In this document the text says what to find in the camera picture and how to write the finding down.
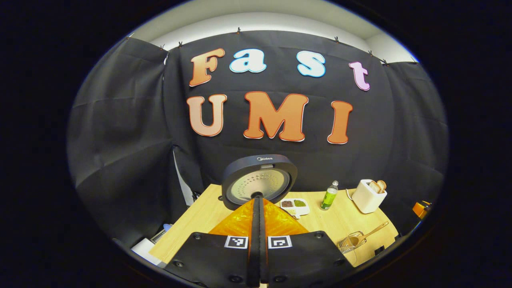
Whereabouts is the dark grey rice cooker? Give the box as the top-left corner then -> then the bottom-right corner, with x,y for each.
221,154 -> 298,211

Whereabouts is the green drink bottle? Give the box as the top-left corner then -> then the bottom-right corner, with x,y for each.
320,180 -> 339,211

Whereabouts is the white divided bean dish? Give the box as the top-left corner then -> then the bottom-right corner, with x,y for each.
279,198 -> 310,220

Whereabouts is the white toaster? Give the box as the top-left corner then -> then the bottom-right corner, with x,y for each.
351,179 -> 388,214

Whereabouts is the wooden spoon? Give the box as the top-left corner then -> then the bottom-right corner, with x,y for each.
350,221 -> 389,246

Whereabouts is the black backdrop cloth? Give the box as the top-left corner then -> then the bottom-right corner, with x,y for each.
67,30 -> 448,248

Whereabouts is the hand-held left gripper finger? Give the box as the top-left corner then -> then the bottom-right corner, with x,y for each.
164,196 -> 260,288
260,196 -> 354,288

